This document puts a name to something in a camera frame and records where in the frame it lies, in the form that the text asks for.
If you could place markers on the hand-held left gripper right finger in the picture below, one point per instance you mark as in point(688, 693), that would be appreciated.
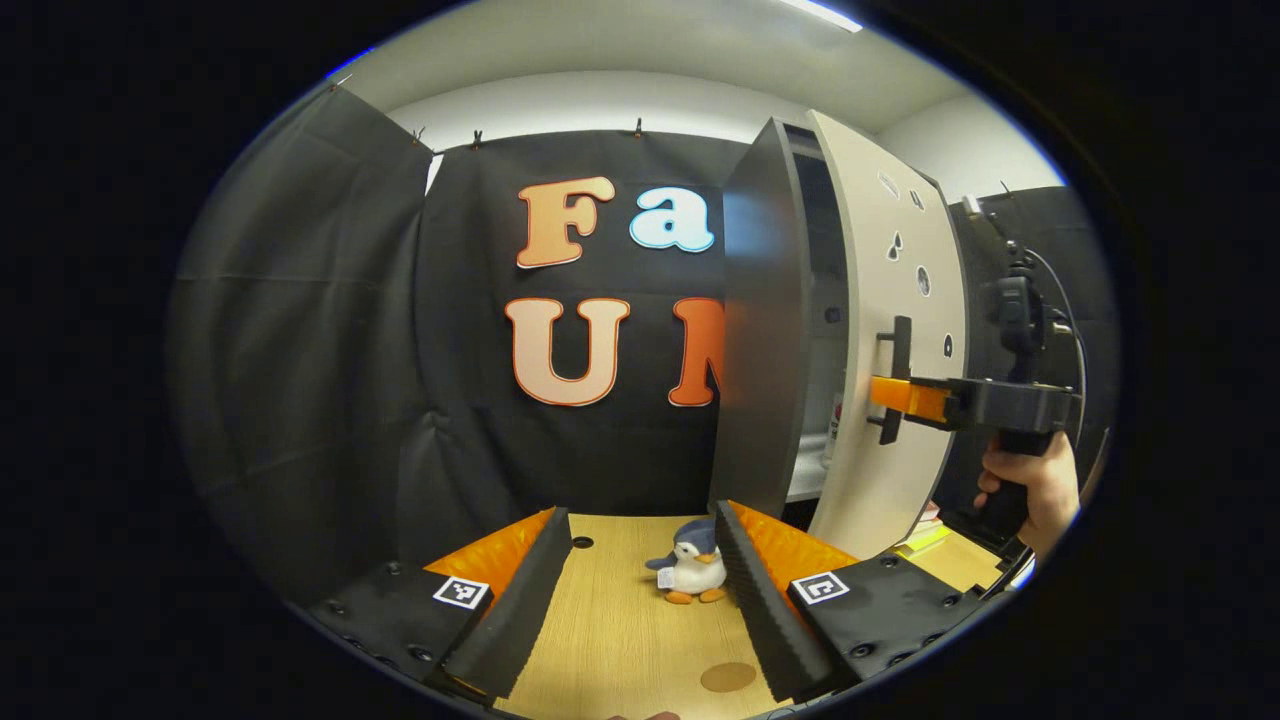
point(760, 620)

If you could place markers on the penguin plush toy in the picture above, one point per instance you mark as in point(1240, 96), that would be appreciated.
point(695, 565)

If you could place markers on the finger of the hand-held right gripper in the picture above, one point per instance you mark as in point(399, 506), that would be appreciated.
point(905, 398)

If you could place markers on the white cabinet door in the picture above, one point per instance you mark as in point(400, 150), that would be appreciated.
point(880, 480)

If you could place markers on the round brown coaster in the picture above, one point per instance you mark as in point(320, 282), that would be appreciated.
point(727, 677)

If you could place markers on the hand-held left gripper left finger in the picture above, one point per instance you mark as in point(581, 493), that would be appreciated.
point(520, 610)

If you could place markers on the black backdrop cloth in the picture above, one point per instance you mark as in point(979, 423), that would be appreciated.
point(300, 350)

